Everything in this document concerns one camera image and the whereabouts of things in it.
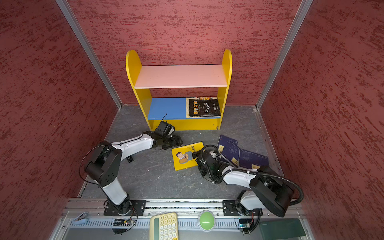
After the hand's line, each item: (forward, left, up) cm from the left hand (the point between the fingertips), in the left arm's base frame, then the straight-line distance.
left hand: (178, 146), depth 92 cm
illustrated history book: (+32, -5, +12) cm, 34 cm away
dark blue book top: (-7, -46, -3) cm, 47 cm away
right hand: (-10, -9, -1) cm, 13 cm away
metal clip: (-38, +44, -2) cm, 58 cm away
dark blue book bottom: (-2, -34, -2) cm, 34 cm away
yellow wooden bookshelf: (+44, +16, +9) cm, 48 cm away
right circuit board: (-39, -36, -5) cm, 53 cm away
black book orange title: (+23, -16, +11) cm, 30 cm away
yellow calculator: (-41, +3, -2) cm, 41 cm away
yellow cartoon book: (-5, -3, -4) cm, 7 cm away
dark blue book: (+6, -30, -3) cm, 31 cm away
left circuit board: (-39, +25, -7) cm, 47 cm away
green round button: (-38, -16, -3) cm, 42 cm away
